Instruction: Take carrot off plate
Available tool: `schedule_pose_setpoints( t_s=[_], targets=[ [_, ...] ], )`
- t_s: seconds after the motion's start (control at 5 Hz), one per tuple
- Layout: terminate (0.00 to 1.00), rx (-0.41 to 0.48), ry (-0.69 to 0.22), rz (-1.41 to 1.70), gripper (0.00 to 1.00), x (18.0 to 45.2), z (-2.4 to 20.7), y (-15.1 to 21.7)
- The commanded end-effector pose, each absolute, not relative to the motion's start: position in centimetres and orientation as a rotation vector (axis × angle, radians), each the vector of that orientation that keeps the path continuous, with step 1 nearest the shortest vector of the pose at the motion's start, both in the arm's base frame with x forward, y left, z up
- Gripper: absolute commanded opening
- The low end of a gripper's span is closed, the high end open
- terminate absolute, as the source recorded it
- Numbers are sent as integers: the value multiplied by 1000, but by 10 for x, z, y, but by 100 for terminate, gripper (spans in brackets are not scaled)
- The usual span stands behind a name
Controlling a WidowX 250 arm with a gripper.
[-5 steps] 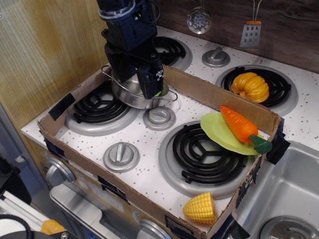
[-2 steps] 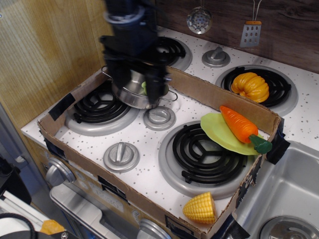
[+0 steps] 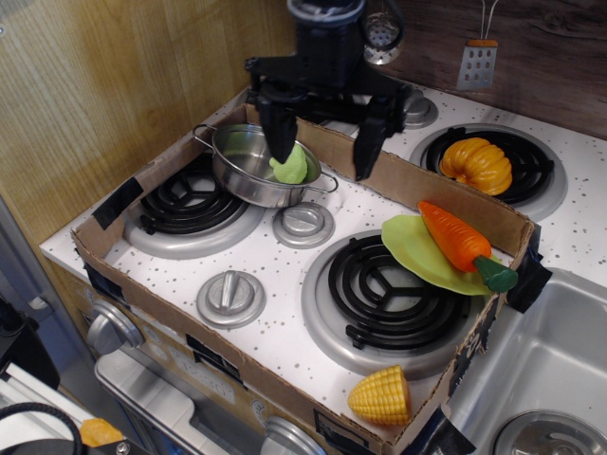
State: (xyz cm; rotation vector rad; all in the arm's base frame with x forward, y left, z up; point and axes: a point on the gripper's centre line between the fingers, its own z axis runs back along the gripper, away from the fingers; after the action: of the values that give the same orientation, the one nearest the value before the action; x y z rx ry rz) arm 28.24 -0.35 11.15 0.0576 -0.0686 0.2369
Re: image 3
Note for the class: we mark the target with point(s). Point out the orange toy pumpkin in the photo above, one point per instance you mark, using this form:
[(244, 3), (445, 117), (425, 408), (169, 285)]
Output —
[(479, 164)]

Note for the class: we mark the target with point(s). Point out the front right black burner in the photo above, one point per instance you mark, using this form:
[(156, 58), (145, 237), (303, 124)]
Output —
[(387, 306)]

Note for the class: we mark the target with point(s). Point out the silver oven knob right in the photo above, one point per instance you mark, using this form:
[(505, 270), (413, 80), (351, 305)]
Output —
[(284, 438)]

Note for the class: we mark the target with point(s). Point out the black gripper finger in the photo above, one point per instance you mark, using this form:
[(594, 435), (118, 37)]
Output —
[(374, 129), (279, 125)]

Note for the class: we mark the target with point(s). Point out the silver oven knob left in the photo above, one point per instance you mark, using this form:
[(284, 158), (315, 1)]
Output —
[(110, 329)]

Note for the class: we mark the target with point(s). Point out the green toy lettuce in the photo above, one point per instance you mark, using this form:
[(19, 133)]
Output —
[(294, 170)]

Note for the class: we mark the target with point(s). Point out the silver oven door handle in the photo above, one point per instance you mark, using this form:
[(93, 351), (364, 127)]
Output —
[(187, 417)]

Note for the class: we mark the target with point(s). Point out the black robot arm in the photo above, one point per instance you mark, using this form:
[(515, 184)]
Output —
[(328, 14)]

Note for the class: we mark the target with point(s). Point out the orange object bottom left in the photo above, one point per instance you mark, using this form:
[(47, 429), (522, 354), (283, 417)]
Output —
[(97, 432)]

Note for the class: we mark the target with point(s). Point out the hanging metal spatula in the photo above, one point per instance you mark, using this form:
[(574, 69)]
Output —
[(479, 55)]

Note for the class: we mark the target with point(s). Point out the silver back stove knob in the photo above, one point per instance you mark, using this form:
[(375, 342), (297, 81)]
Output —
[(420, 112)]

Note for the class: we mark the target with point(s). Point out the orange toy carrot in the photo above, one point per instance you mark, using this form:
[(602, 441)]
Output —
[(466, 248)]

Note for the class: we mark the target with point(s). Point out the silver stove knob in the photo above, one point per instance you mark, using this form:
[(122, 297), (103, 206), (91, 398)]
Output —
[(303, 226), (420, 112), (231, 299)]

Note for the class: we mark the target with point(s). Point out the yellow toy corn cob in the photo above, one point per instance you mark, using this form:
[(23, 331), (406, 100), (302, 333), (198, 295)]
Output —
[(383, 398)]

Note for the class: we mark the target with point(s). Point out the silver front stove knob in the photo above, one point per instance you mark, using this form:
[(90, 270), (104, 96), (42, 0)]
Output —
[(231, 299)]

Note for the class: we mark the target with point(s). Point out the silver centre stove knob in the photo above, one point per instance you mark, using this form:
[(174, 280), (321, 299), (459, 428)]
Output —
[(303, 226)]

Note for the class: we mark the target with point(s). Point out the front left black burner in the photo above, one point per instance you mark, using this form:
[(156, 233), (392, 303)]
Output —
[(190, 201)]

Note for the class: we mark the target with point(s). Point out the grey toy sink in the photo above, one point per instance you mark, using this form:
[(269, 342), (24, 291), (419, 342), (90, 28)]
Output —
[(540, 387)]

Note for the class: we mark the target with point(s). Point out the small steel pot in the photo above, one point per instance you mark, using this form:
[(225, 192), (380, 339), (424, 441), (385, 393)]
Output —
[(240, 163)]

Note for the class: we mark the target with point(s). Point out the light green plastic plate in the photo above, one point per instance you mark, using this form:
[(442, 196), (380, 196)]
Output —
[(409, 242)]

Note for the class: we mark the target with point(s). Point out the brown cardboard fence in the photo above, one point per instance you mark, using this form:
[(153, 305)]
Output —
[(274, 356)]

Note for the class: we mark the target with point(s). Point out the hanging steel skimmer ladle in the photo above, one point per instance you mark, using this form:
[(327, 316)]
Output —
[(384, 31)]

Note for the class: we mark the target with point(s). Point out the silver oven knob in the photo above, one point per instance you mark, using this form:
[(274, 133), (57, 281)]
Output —
[(110, 329), (284, 438)]

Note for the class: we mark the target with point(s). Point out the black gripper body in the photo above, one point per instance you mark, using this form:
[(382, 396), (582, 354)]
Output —
[(327, 77)]

